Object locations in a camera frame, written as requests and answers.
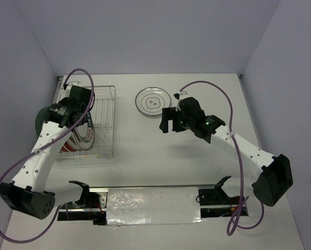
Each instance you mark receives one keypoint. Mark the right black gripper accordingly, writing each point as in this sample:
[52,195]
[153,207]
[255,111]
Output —
[168,114]

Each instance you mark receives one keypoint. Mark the white plate grey flower outline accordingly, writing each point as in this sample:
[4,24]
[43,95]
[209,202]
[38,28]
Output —
[151,100]

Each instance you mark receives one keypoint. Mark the metal wire dish rack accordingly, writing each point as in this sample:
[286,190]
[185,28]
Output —
[103,116]

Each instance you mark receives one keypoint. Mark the white plate blue rim lettering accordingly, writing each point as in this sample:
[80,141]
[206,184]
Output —
[84,135]

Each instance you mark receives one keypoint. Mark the dark green plate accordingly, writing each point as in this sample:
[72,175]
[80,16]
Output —
[41,118]

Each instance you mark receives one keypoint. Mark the red and teal floral plate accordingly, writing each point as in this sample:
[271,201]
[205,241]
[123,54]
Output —
[67,148]

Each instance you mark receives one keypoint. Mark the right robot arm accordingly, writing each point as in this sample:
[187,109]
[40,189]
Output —
[272,175]

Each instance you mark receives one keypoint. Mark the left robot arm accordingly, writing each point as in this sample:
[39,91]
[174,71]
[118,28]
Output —
[26,193]

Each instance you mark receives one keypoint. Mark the silver foil tape patch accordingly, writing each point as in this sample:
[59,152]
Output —
[151,206]

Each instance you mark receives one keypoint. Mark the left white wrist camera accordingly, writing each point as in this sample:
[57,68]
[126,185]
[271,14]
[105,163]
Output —
[70,84]

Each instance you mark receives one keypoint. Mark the black metal base rail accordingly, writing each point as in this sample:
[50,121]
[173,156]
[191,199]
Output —
[212,201]

